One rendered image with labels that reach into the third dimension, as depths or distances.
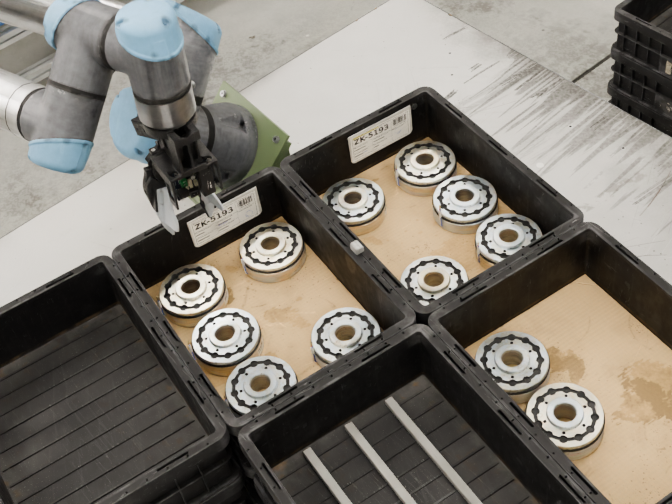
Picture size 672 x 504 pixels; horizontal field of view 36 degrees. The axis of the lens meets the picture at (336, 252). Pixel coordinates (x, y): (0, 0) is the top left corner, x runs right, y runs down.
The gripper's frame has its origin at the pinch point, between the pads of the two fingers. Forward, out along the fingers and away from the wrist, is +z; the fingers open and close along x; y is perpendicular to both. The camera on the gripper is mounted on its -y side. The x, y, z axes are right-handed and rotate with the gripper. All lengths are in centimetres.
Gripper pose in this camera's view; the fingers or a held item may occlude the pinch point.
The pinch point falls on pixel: (187, 215)
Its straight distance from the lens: 152.1
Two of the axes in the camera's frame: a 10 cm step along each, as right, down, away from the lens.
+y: 5.4, 5.8, -6.1
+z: 0.7, 6.9, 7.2
